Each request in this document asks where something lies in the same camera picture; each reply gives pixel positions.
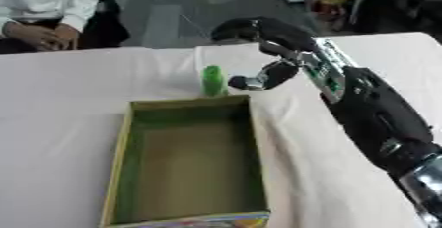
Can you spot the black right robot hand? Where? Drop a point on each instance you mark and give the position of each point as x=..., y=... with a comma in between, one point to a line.
x=282, y=34

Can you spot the person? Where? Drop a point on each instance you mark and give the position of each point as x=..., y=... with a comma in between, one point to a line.
x=52, y=8

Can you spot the person's hand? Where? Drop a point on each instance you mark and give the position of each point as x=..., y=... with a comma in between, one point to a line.
x=33, y=35
x=68, y=36

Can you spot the open cardboard box green inside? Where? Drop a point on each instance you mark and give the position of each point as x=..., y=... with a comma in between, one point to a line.
x=190, y=163

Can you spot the green plastic bottle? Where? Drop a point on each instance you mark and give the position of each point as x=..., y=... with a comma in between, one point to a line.
x=214, y=80

